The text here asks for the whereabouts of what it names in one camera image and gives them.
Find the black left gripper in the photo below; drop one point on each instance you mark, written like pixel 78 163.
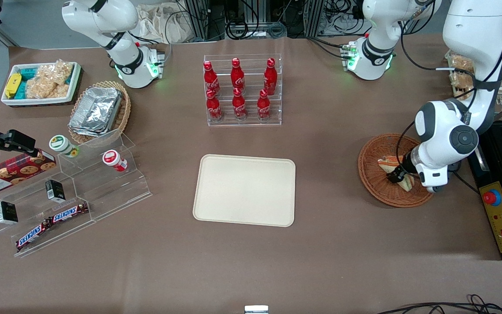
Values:
pixel 403 168

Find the triangular sandwich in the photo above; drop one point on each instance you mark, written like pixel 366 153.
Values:
pixel 387 162

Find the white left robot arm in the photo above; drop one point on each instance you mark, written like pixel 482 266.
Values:
pixel 473 30

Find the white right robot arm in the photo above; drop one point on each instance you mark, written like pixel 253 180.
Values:
pixel 118 26

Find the brown round wicker basket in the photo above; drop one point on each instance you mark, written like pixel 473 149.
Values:
pixel 375 174

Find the tan oval wicker basket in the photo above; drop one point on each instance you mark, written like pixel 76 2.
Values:
pixel 124 111

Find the beige rectangular tray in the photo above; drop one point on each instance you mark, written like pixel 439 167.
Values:
pixel 244 190

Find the red Walkers cookie box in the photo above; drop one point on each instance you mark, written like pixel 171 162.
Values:
pixel 11 174

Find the green lid cup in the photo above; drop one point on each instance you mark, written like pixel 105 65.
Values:
pixel 61 145

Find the white rectangular snack bin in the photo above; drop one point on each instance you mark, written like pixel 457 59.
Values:
pixel 37 101

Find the yellow snack packet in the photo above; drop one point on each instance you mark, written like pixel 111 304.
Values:
pixel 13 85

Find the small black box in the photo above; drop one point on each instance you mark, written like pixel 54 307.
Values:
pixel 7 212
pixel 55 191

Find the bagged rice crisp snacks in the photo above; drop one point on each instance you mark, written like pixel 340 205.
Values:
pixel 50 80

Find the teal snack packets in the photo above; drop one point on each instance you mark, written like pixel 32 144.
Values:
pixel 26 72

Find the stacked foil containers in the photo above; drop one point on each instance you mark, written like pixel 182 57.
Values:
pixel 96 111

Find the Snickers bar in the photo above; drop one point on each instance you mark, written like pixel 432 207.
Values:
pixel 69 213
pixel 33 234

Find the red lid cup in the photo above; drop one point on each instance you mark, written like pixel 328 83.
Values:
pixel 113 159

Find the clear acrylic step display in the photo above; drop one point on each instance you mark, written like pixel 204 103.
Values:
pixel 103 192

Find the red emergency stop button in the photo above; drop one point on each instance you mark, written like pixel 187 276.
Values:
pixel 491 198

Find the bagged bread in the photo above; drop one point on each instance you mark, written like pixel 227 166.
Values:
pixel 461 64
pixel 460 80

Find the red cola bottle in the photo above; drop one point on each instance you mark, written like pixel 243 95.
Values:
pixel 237 76
pixel 263 108
pixel 214 109
pixel 211 80
pixel 270 78
pixel 239 107

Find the white power strip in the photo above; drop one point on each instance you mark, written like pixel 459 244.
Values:
pixel 342 24

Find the clear acrylic bottle rack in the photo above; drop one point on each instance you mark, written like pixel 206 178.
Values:
pixel 244 123

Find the beige cloth bag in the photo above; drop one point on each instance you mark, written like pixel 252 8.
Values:
pixel 159 24

